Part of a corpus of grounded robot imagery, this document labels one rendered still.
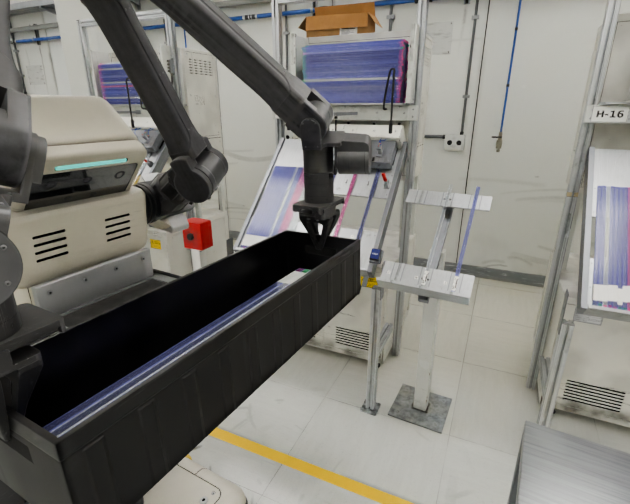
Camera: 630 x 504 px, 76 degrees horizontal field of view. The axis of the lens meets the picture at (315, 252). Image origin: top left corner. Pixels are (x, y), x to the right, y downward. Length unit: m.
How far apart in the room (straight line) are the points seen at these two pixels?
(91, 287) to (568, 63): 3.25
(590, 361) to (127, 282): 1.86
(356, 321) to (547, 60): 2.29
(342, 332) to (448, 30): 2.38
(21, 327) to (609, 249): 1.71
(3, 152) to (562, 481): 0.84
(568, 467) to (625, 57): 1.71
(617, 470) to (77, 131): 1.03
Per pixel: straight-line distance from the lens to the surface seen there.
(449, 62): 3.52
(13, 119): 0.38
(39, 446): 0.41
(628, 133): 2.21
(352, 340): 2.27
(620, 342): 2.11
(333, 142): 0.73
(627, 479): 0.90
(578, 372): 2.17
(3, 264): 0.31
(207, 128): 3.00
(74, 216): 0.80
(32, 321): 0.42
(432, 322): 1.85
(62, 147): 0.72
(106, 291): 0.84
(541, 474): 0.84
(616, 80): 2.19
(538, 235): 3.62
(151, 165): 2.66
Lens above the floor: 1.37
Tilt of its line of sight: 20 degrees down
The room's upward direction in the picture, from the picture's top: straight up
